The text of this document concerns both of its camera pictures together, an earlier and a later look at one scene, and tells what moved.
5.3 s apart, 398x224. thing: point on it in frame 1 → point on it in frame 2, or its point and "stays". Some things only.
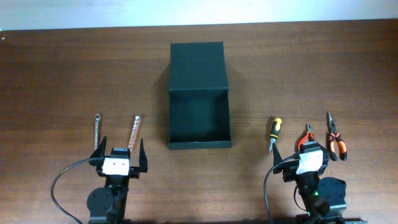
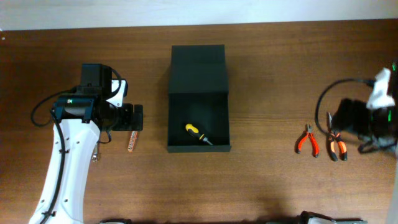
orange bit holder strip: [134, 132] stays
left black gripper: [134, 172] → [128, 123]
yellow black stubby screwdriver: [276, 126] → [193, 130]
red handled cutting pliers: [310, 135] stays
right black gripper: [290, 170] → [344, 116]
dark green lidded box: [198, 96] stays
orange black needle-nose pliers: [334, 135] stays
